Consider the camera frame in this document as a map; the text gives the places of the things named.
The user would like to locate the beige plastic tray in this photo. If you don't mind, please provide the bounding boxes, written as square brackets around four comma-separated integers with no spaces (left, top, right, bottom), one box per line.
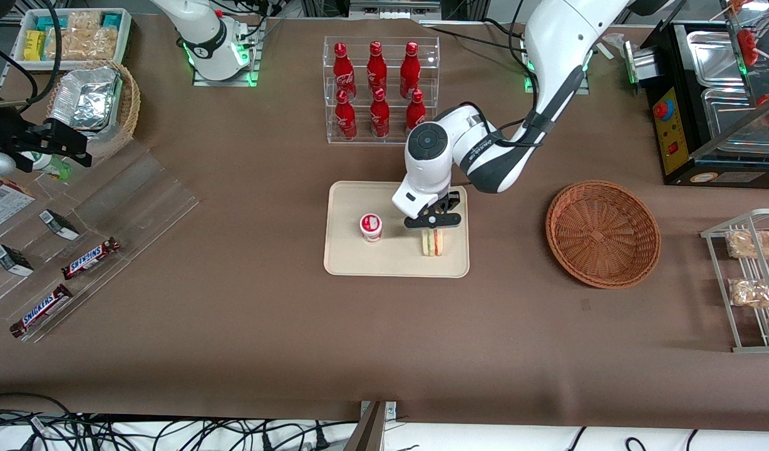
[323,181,470,279]

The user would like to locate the light wicker basket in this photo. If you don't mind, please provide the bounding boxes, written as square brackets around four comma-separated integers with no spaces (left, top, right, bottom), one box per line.
[45,60,141,161]

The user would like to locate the white box with barcode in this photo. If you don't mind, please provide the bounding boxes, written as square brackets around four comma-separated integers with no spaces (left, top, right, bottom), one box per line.
[0,177,36,237]

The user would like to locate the black floor cable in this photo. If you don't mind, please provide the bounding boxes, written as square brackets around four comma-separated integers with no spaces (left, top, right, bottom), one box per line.
[0,393,78,439]

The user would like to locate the Snickers chocolate bar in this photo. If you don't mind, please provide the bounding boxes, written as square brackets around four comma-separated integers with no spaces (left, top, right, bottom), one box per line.
[9,284,73,339]
[61,237,121,280]

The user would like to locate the silver metal box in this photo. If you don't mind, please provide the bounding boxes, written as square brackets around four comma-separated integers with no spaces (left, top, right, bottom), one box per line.
[622,43,658,96]

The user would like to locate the silver foil container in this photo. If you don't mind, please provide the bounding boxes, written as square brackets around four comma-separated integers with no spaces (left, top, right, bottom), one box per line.
[49,67,123,132]

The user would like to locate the grey metal wire rack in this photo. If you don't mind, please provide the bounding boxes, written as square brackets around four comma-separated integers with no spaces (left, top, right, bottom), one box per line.
[701,209,769,353]

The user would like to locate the black table cable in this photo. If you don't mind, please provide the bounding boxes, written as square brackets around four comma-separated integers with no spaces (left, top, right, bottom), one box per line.
[422,18,529,54]

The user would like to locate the small black white box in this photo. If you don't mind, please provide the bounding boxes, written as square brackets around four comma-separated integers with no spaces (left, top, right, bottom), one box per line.
[0,244,34,277]
[39,209,80,241]

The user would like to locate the green drink bottle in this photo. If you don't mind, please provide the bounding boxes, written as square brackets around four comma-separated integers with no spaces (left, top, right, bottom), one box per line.
[21,152,73,182]

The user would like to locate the aluminium frame rail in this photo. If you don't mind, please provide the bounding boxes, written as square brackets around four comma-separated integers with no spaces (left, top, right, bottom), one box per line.
[347,0,445,19]

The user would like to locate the clear plastic wrapper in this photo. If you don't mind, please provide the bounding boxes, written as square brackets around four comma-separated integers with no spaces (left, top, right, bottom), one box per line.
[601,33,629,60]

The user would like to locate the triangle sandwich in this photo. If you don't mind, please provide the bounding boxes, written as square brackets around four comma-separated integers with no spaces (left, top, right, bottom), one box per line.
[421,228,452,258]

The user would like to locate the clear bag of crackers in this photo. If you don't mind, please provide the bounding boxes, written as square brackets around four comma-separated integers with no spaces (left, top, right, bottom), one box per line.
[45,11,119,61]

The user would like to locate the round brown wicker basket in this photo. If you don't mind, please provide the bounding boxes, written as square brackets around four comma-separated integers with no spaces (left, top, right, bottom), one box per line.
[545,180,662,289]

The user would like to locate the clear acrylic bottle rack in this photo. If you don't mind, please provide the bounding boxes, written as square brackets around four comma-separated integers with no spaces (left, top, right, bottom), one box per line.
[323,36,440,146]

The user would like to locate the clear acrylic display stand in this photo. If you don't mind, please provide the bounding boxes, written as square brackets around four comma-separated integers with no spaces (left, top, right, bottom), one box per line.
[0,139,201,344]

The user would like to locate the black food warmer machine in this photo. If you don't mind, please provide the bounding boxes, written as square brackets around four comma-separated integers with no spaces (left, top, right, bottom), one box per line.
[641,19,769,187]

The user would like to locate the red skewered candy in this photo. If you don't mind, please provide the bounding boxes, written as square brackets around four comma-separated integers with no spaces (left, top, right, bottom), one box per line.
[737,29,769,67]

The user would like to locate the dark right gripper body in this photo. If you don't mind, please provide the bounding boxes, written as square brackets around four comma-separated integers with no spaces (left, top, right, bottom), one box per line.
[0,88,32,156]

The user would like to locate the white plastic bin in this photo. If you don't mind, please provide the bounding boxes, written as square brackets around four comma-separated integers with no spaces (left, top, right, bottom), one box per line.
[13,8,133,71]

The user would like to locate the white cup with red lid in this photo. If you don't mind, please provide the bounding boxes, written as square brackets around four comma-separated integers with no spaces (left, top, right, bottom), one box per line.
[359,214,384,243]

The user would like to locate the red cola bottle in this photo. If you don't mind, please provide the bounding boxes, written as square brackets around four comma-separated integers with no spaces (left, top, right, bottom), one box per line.
[369,87,390,138]
[400,41,421,100]
[333,42,358,101]
[367,41,388,95]
[405,89,426,133]
[334,89,358,141]

